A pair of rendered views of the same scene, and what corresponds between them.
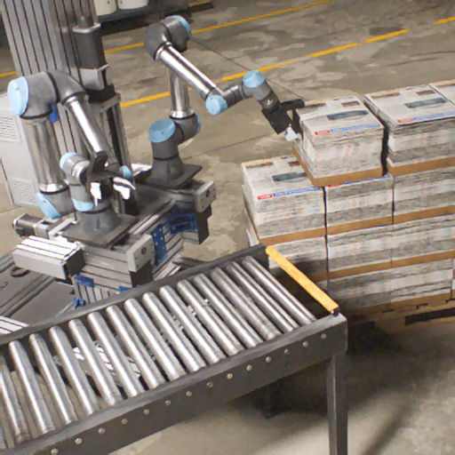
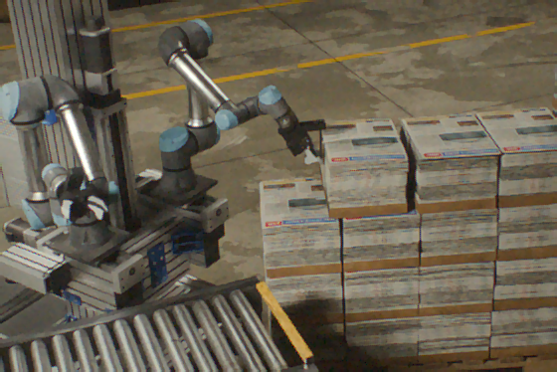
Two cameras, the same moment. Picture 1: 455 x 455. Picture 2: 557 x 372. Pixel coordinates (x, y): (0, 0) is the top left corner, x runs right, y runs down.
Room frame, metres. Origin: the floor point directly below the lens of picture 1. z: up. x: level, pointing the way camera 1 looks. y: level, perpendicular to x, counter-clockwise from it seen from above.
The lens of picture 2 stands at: (-0.35, -0.41, 2.47)
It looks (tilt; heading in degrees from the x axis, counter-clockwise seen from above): 28 degrees down; 5
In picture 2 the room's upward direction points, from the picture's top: 3 degrees counter-clockwise
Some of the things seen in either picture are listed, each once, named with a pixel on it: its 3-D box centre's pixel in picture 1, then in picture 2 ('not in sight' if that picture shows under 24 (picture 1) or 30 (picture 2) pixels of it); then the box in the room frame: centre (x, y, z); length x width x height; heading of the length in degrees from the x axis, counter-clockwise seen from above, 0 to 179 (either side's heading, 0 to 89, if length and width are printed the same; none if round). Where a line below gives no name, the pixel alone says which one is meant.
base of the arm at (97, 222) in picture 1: (98, 214); (88, 227); (2.44, 0.52, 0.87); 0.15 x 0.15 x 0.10
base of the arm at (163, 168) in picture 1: (167, 162); (177, 173); (2.86, 0.25, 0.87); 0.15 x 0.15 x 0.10
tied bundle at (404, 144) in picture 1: (408, 129); (446, 161); (2.75, -0.80, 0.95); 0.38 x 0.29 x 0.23; 7
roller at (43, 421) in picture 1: (31, 387); not in sight; (1.58, 0.64, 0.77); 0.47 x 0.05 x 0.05; 24
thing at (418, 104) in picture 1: (412, 103); (449, 135); (2.73, -0.80, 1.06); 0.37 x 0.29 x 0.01; 7
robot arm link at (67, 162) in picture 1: (75, 167); (58, 179); (2.14, 0.49, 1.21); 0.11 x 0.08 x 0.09; 32
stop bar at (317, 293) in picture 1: (299, 277); (283, 319); (1.94, -0.22, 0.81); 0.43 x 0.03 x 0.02; 24
